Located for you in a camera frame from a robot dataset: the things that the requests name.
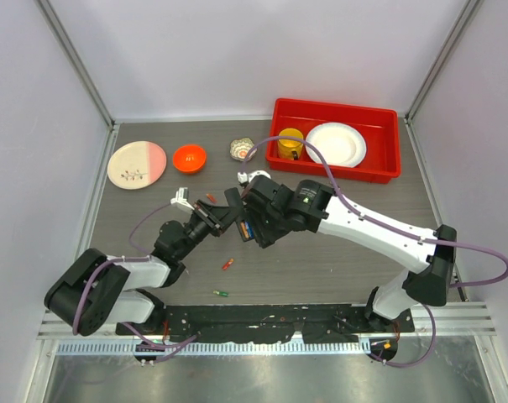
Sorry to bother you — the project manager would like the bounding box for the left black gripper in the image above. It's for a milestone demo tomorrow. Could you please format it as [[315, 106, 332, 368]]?
[[175, 199, 243, 259]]

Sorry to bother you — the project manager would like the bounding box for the black remote control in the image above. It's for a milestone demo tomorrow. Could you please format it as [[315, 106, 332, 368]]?
[[224, 187, 254, 242]]

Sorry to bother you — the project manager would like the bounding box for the blue battery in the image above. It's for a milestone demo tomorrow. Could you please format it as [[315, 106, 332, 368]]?
[[244, 222, 254, 238]]

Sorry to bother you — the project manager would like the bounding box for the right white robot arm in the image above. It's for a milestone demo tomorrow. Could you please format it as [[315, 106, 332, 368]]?
[[238, 170, 457, 332]]

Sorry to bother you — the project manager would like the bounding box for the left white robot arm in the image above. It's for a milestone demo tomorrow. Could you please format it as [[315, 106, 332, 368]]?
[[44, 201, 242, 337]]

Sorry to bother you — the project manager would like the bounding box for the red orange battery centre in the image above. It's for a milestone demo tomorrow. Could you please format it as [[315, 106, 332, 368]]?
[[222, 258, 234, 270]]

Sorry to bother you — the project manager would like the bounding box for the yellow mug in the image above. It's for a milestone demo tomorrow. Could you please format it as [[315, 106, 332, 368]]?
[[277, 128, 304, 160]]

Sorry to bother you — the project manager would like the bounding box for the small floral bowl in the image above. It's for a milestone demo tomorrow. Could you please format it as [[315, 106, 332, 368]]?
[[229, 137, 257, 161]]

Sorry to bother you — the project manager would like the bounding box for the orange bowl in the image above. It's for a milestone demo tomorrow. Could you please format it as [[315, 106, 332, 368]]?
[[172, 144, 207, 175]]

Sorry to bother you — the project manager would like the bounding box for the white paper plate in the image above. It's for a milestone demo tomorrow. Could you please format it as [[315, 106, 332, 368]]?
[[306, 123, 367, 168]]

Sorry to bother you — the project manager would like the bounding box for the pink and cream plate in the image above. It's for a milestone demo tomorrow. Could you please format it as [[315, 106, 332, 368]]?
[[107, 141, 167, 190]]

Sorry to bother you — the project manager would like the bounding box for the red plastic bin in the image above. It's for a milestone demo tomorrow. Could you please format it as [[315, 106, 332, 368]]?
[[265, 98, 401, 184]]

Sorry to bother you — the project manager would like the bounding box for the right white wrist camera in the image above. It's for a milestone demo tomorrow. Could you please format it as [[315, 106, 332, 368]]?
[[237, 170, 271, 186]]

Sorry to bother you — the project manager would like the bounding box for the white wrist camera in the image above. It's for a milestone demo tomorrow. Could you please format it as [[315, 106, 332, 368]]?
[[237, 170, 271, 186], [170, 187, 194, 212]]

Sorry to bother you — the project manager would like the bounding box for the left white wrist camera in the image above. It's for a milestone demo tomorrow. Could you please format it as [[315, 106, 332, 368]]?
[[170, 187, 194, 212]]

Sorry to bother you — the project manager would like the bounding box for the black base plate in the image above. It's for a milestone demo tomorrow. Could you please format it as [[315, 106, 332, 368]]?
[[135, 304, 415, 344]]

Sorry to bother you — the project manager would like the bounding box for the white slotted cable duct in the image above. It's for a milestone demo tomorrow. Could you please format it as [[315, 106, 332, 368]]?
[[56, 339, 370, 356]]

